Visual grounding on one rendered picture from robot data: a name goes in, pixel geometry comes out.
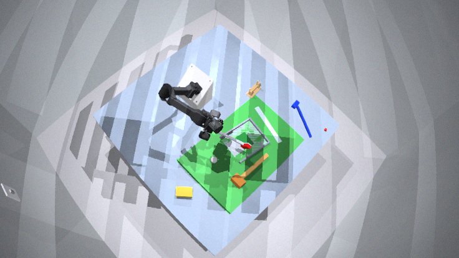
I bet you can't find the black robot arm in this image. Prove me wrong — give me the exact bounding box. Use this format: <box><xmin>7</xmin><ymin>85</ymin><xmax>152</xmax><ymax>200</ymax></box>
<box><xmin>158</xmin><ymin>81</ymin><xmax>223</xmax><ymax>134</ymax></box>

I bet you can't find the yellow rectangular block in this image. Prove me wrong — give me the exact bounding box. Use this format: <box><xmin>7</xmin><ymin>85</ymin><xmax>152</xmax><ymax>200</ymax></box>
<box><xmin>176</xmin><ymin>186</ymin><xmax>193</xmax><ymax>198</ymax></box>

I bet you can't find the white flat bar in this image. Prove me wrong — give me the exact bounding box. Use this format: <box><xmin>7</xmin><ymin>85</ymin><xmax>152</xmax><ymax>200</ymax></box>
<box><xmin>255</xmin><ymin>107</ymin><xmax>282</xmax><ymax>144</ymax></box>

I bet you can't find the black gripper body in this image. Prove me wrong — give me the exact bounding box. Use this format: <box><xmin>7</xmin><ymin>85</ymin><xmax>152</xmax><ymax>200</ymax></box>
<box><xmin>198</xmin><ymin>110</ymin><xmax>221</xmax><ymax>141</ymax></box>

